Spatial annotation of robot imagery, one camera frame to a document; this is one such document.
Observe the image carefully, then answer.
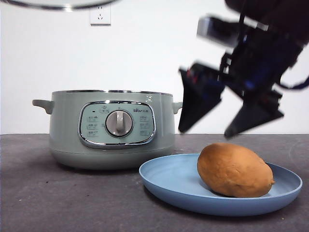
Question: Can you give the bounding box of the brown potato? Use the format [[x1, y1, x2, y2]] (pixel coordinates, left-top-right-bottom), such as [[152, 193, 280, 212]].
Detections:
[[197, 142, 276, 198]]

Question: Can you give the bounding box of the glass lid with green knob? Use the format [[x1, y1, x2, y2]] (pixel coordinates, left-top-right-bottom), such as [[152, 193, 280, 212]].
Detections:
[[14, 0, 123, 12]]

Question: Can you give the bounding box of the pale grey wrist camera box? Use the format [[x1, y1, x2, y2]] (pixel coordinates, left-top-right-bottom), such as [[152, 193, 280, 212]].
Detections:
[[196, 16, 242, 48]]

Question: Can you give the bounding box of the pale green electric steamer pot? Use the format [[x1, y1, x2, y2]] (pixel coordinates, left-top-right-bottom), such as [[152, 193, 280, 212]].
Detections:
[[32, 89, 183, 170]]

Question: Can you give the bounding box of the blue round plate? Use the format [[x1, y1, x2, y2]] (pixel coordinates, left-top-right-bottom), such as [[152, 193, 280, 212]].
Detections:
[[139, 153, 303, 217]]

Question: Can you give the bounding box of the dark blue cable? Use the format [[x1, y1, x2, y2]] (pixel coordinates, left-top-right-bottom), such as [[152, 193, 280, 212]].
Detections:
[[275, 74, 309, 90]]

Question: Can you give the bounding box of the white wall socket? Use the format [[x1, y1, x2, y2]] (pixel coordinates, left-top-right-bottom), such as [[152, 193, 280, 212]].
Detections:
[[89, 4, 112, 26]]

